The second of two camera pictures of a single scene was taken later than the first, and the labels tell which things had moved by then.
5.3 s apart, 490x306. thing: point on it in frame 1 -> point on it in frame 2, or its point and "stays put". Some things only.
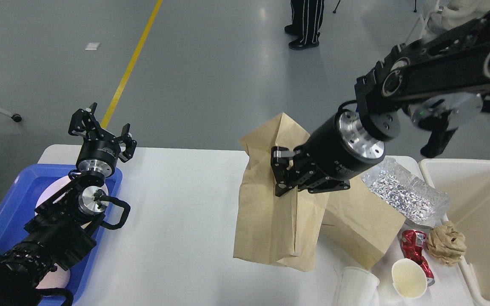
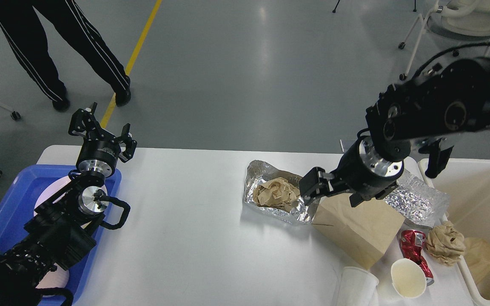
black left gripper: [100, 156] stays put
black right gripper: [338, 151] -> [362, 170]
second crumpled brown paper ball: [445, 244] stays put
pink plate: [59, 183] stays put
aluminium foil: [415, 199] stays put
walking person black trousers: [307, 18] -> [21, 22]
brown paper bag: [360, 220] stays put
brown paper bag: [282, 229] -> [482, 260]
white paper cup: [409, 278] stays put
